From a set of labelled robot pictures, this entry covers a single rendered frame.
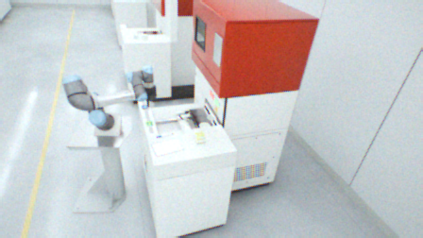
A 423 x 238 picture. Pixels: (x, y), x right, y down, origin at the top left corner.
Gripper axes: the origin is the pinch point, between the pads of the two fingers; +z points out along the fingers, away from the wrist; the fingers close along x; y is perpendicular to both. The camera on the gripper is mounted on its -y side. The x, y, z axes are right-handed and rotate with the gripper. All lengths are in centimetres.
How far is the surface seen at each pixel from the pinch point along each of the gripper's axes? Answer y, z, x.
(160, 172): 1, 21, -50
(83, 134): -51, 29, 17
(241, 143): 80, 38, -15
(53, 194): -93, 111, 36
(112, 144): -29.3, 28.7, -1.6
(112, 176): -34, 76, 10
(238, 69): 67, -35, -15
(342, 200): 194, 111, -52
